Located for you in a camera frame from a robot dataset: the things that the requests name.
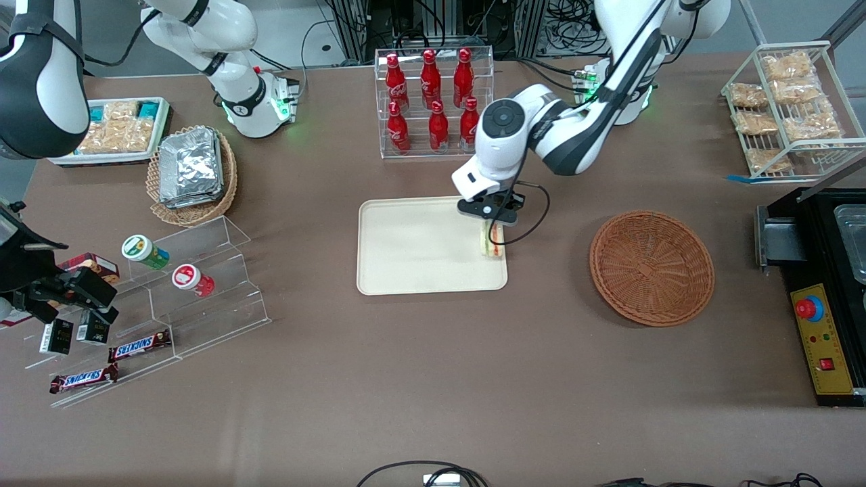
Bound aluminium frame post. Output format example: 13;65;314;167
513;0;546;59
323;0;371;63

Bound triangle sandwich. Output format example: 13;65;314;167
480;220;506;260

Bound black cable bundle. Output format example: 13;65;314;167
595;472;825;487

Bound green snack cup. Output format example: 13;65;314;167
121;234;170;271

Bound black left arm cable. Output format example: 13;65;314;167
503;181;551;246

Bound white rectangular snack tray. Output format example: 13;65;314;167
47;97;171;168

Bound red cola bottle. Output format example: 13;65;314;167
386;54;410;112
387;100;411;153
428;100;449;151
421;49;442;109
453;47;474;109
460;97;481;151

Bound tangled black cables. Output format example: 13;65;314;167
545;0;606;56

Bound red brown chocolate box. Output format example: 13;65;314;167
58;252;120;285

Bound light wicker basket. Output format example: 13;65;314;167
146;126;239;227

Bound grey metal bracket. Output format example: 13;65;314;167
756;206;807;269

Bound silver foil pack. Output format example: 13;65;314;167
158;127;225;209

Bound Snickers chocolate bar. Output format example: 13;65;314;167
49;363;120;394
108;329;172;363

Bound clear acrylic stepped stand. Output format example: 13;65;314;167
24;215;273;409

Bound brown wicker basket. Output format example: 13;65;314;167
589;210;716;328

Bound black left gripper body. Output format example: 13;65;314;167
457;191;526;226

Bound black looped cable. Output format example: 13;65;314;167
357;461;489;487

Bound yellow control panel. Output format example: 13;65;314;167
790;283;854;395

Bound red snack cup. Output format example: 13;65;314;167
171;264;216;298

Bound steel pan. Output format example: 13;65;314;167
834;205;866;285

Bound black control box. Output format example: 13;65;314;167
756;157;866;408

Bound small black box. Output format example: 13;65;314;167
76;310;110;346
39;318;74;356

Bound clear acrylic bottle rack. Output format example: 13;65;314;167
374;46;495;160

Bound beige plastic tray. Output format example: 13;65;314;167
357;194;509;296

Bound clear bag of biscuits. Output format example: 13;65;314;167
771;78;823;103
731;83;769;109
785;101;841;141
744;149;794;174
761;53;814;80
734;110;779;136

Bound white wire rack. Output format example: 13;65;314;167
721;41;866;182

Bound clear bag of crackers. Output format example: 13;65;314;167
80;101;155;154

